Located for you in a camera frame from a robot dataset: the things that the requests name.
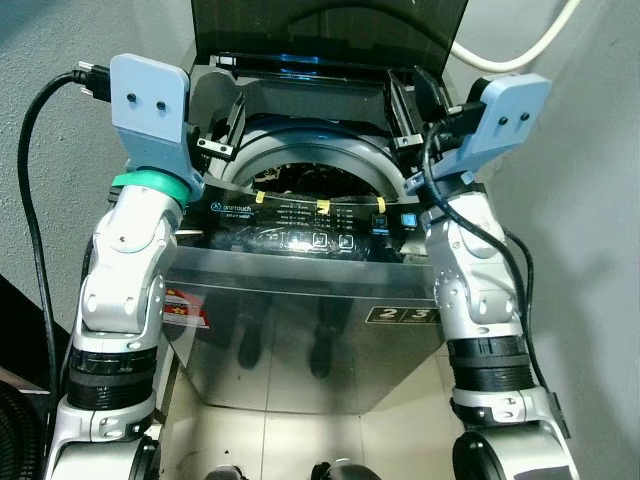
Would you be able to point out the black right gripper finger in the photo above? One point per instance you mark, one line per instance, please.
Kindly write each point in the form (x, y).
(402, 110)
(428, 82)

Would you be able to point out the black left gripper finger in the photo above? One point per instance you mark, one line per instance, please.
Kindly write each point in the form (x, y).
(215, 148)
(237, 120)

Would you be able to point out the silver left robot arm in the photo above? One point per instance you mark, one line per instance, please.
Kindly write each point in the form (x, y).
(125, 270)

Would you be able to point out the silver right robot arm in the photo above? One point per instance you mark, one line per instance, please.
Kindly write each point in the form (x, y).
(480, 290)

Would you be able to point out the silver top-load washing machine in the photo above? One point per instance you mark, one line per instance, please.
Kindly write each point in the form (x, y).
(300, 340)

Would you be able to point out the dark transparent washer lid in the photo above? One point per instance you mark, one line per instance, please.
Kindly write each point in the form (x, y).
(330, 25)

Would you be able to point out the red washer sticker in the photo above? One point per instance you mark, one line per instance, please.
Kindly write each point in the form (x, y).
(187, 308)

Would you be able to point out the black round ribbed object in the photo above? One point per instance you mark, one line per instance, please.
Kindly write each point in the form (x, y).
(18, 430)

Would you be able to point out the black robot foot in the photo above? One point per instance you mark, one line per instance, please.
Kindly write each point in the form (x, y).
(338, 470)

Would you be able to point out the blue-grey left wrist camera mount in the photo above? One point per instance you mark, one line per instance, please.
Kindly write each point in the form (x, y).
(150, 110)

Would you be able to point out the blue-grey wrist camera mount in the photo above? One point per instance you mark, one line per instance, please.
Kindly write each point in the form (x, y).
(510, 115)
(150, 110)

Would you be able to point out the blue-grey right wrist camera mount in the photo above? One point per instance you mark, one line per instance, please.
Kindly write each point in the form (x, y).
(510, 115)

